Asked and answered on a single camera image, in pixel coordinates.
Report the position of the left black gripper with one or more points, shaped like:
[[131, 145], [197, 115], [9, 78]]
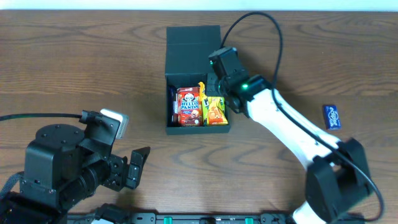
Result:
[[119, 172]]

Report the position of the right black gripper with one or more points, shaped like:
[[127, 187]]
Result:
[[212, 83]]

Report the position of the long yellow Julie's snack packet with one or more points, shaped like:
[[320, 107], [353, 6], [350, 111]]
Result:
[[216, 111]]

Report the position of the small yellow lemon snack packet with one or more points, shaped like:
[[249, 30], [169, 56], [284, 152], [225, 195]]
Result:
[[202, 91]]

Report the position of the black gift box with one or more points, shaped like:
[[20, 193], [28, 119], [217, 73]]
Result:
[[187, 64]]

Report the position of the green Pretz box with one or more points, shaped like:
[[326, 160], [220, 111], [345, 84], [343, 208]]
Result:
[[205, 109]]

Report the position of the red Hello Panda box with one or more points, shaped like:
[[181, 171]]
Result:
[[189, 106]]

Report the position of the Dairy Milk chocolate bar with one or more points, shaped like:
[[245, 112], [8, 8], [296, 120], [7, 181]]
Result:
[[173, 110]]

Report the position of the blue Eclipse mint tin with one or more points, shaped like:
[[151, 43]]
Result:
[[331, 117]]

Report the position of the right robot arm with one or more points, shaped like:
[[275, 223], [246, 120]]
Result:
[[337, 172]]

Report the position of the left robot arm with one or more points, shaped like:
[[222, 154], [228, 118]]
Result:
[[65, 165]]

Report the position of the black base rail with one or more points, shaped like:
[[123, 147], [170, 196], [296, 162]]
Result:
[[151, 218]]

